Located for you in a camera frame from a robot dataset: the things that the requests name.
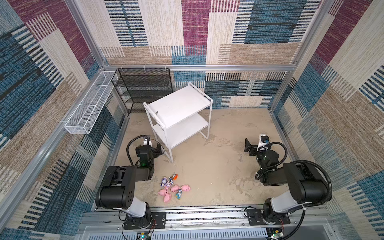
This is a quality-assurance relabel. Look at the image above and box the black mesh wire shelf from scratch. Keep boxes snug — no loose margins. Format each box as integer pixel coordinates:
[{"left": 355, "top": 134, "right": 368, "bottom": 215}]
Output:
[{"left": 112, "top": 68, "right": 174, "bottom": 113}]

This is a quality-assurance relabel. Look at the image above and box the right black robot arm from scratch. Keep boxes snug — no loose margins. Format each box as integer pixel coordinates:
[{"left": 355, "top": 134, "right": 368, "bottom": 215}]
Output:
[{"left": 243, "top": 135, "right": 333, "bottom": 226}]

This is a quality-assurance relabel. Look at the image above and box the aluminium front rail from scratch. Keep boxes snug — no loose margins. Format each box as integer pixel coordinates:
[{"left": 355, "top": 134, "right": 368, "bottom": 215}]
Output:
[{"left": 75, "top": 205, "right": 342, "bottom": 240}]

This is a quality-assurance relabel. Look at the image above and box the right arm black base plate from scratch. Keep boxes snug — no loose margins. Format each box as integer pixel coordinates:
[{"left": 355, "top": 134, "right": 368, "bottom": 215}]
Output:
[{"left": 244, "top": 208, "right": 291, "bottom": 226}]

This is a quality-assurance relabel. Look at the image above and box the white two-tier metal shelf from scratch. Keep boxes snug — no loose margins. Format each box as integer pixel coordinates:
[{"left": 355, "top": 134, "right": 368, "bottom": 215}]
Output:
[{"left": 143, "top": 82, "right": 213, "bottom": 163}]

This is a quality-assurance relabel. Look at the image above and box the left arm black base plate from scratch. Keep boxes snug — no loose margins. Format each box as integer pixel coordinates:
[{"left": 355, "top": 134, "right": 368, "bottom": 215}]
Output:
[{"left": 123, "top": 212, "right": 167, "bottom": 230}]

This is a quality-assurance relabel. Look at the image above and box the pink hooded Doraemon figure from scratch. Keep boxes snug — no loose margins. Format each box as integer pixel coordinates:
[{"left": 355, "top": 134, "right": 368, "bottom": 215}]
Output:
[{"left": 164, "top": 181, "right": 173, "bottom": 190}]

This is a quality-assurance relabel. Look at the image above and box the white wire mesh basket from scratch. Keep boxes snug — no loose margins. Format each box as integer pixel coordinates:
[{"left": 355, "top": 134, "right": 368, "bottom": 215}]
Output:
[{"left": 65, "top": 71, "right": 115, "bottom": 135}]

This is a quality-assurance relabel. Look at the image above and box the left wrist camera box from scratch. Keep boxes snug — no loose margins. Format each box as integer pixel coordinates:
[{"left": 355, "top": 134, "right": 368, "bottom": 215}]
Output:
[{"left": 143, "top": 135, "right": 153, "bottom": 147}]

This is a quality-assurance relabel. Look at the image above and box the purple hooded Doraemon figure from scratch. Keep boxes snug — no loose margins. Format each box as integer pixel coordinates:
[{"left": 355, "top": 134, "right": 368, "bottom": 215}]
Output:
[{"left": 161, "top": 178, "right": 169, "bottom": 186}]

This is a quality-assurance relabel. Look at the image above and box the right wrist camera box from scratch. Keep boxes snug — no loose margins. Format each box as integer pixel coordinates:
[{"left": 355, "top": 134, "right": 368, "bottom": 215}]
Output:
[{"left": 257, "top": 134, "right": 270, "bottom": 152}]

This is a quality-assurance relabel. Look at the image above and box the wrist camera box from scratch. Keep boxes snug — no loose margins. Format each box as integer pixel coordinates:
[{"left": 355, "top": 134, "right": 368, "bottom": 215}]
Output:
[
  {"left": 257, "top": 134, "right": 270, "bottom": 152},
  {"left": 143, "top": 135, "right": 153, "bottom": 147}
]

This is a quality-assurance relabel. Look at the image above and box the pink rubber pig toy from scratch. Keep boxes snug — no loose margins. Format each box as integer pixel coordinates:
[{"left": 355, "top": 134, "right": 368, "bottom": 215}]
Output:
[
  {"left": 181, "top": 185, "right": 191, "bottom": 192},
  {"left": 158, "top": 189, "right": 169, "bottom": 196},
  {"left": 170, "top": 185, "right": 181, "bottom": 193},
  {"left": 164, "top": 193, "right": 172, "bottom": 203}
]

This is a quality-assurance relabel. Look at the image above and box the teal hooded Doraemon figure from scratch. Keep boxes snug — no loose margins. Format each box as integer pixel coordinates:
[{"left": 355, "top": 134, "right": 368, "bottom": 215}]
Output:
[{"left": 176, "top": 192, "right": 182, "bottom": 200}]

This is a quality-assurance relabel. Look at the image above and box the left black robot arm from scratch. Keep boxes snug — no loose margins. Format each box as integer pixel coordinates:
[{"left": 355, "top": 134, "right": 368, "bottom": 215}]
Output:
[{"left": 95, "top": 135, "right": 164, "bottom": 229}]

